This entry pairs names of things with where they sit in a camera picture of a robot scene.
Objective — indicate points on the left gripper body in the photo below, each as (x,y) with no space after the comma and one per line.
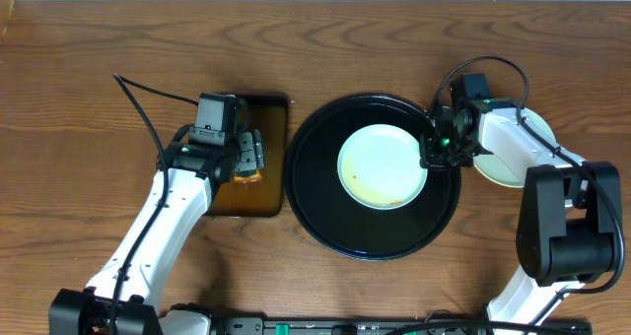
(249,154)

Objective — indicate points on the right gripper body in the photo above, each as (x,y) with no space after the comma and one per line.
(447,151)

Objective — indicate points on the green and orange sponge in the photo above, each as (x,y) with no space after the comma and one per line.
(243,178)

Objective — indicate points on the light blue plate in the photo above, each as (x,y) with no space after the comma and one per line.
(498,172)
(379,167)

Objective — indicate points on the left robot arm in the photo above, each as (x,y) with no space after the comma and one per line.
(123,298)

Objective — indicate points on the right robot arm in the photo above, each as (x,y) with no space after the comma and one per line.
(570,239)

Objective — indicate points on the black rectangular water tray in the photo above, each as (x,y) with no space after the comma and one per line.
(261,198)

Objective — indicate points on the round black serving tray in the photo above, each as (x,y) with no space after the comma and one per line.
(330,215)

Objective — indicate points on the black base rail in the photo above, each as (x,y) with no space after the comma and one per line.
(429,326)

